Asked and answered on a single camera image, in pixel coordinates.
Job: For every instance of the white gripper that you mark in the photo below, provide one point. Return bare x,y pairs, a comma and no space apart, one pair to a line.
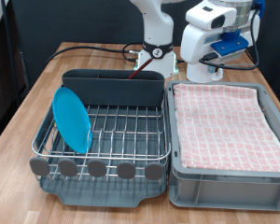
193,46

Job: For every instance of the blue plate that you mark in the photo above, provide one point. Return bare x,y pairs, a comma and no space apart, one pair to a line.
71,121

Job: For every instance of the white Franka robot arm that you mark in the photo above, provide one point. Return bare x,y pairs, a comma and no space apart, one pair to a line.
157,25

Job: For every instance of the pink checkered towel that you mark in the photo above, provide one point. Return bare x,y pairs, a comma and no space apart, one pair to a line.
227,130

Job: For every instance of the dark grey cutlery holder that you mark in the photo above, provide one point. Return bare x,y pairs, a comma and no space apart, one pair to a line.
112,90

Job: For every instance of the grey plastic crate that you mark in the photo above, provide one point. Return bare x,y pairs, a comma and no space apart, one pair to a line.
227,189

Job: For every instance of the grey plastic drain tray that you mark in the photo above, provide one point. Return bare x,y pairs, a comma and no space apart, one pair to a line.
99,196

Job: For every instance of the dark metal pole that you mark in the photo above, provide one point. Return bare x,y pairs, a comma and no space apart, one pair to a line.
8,40

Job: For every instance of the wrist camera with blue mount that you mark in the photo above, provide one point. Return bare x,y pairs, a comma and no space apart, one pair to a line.
230,46

